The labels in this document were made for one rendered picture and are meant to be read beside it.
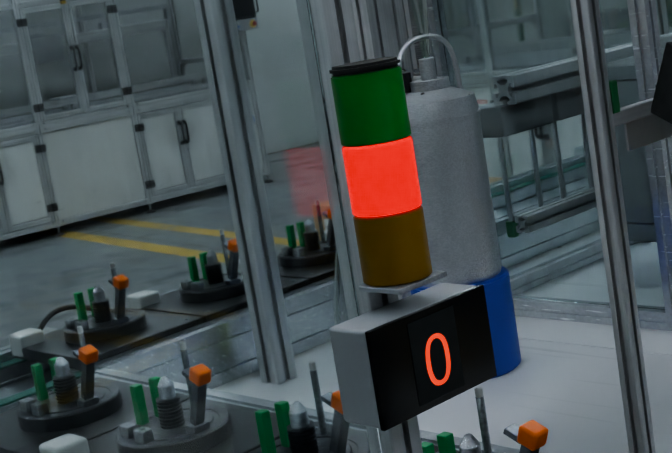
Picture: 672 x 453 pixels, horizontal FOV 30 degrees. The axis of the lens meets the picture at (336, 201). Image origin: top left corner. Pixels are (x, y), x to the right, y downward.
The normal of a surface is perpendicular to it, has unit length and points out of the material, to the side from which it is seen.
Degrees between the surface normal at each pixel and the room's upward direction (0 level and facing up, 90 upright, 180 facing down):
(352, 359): 90
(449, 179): 90
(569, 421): 0
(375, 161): 90
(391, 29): 90
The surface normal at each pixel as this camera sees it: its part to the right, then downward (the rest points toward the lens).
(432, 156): -0.27, 0.19
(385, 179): 0.07, 0.15
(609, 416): -0.16, -0.98
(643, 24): -0.72, 0.22
